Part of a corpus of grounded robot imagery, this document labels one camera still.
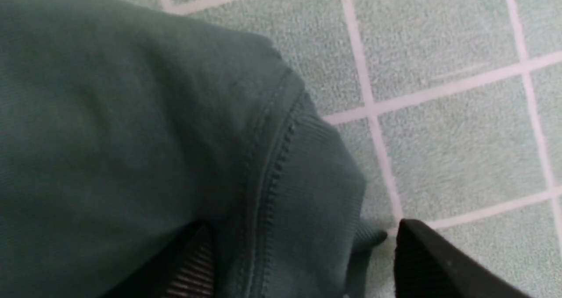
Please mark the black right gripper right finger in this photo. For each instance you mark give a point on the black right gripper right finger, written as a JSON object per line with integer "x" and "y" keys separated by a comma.
{"x": 428, "y": 266}

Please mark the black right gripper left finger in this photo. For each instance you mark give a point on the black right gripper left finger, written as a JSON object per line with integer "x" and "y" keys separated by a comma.
{"x": 185, "y": 268}

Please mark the green long-sleeved shirt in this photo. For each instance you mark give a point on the green long-sleeved shirt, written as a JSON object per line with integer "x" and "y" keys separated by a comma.
{"x": 121, "y": 126}

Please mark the green checkered tablecloth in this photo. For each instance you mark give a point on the green checkered tablecloth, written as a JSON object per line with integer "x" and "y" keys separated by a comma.
{"x": 451, "y": 107}

